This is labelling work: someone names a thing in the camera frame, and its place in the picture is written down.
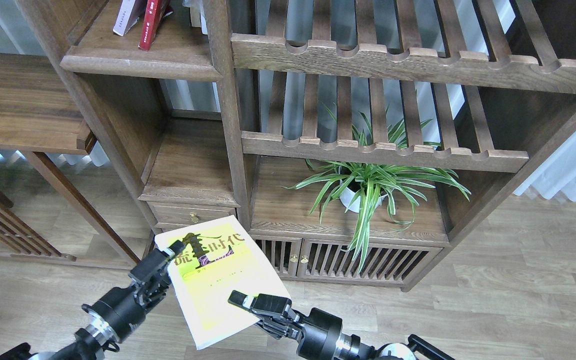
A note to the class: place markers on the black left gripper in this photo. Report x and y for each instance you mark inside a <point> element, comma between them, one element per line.
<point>119,312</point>

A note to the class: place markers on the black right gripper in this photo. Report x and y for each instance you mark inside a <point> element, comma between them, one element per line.
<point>317,334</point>

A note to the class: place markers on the yellow green book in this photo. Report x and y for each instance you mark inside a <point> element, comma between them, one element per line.
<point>219,257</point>

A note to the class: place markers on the red book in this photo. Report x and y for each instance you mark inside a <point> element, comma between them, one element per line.
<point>155,12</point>

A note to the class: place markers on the white paperback book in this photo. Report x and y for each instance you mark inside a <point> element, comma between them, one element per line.
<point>128,14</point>

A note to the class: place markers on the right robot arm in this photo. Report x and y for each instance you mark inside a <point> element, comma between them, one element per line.
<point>350,347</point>

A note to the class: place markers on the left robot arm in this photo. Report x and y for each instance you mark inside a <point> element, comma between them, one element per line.
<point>84,347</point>

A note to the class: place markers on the brass drawer knob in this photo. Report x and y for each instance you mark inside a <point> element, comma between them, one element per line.
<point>193,218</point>

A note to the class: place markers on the white plant pot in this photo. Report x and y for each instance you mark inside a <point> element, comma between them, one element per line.
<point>348,194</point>

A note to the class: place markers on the green spider plant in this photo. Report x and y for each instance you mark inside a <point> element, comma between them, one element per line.
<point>394,179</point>

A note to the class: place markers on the dark wooden bookshelf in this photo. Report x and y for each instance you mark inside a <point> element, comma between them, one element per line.
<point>220,123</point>

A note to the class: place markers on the wooden side table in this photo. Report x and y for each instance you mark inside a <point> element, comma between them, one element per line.
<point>38,117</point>

